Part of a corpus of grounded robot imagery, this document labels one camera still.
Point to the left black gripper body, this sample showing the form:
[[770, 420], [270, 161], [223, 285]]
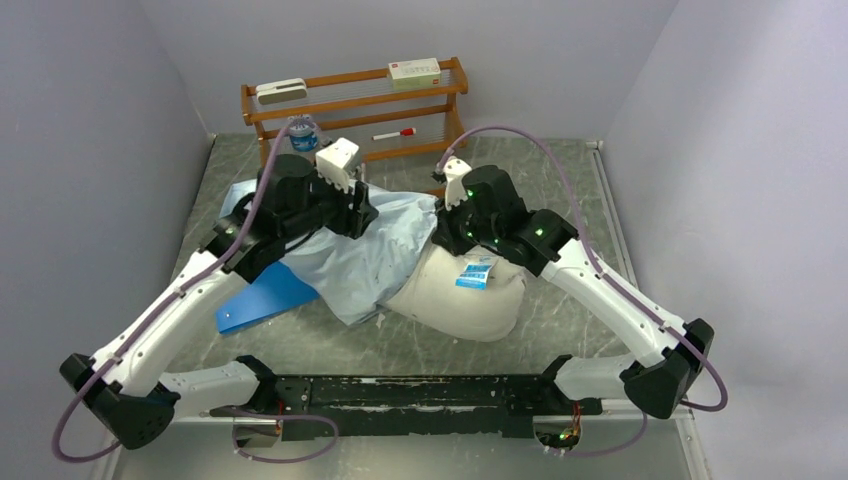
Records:
[[328, 205]]

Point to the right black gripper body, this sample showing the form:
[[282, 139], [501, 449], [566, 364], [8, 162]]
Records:
[[463, 230]]

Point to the light blue pillowcase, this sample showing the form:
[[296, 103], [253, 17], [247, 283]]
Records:
[[355, 276]]

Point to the white pillow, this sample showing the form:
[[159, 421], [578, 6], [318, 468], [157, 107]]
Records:
[[431, 296]]

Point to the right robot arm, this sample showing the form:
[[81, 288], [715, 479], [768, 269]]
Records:
[[481, 208]]

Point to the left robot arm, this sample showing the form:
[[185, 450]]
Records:
[[126, 384]]

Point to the wooden shelf rack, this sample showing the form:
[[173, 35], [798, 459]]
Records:
[[361, 104]]

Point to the red capped white marker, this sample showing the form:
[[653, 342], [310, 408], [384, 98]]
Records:
[[406, 132]]

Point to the blue flat board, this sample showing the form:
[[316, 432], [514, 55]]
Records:
[[276, 290]]

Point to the white eraser block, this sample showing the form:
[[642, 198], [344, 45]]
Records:
[[281, 91]]

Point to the white box with red label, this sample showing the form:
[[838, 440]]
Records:
[[414, 74]]

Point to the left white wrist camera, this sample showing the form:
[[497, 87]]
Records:
[[336, 163]]

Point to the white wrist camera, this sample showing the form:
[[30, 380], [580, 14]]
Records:
[[336, 163], [451, 174]]

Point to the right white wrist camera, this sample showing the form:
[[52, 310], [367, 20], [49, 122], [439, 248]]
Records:
[[451, 174]]

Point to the aluminium table edge rail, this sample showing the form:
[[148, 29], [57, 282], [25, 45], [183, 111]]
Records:
[[595, 148]]

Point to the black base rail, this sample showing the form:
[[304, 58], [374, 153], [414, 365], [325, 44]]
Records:
[[349, 406]]

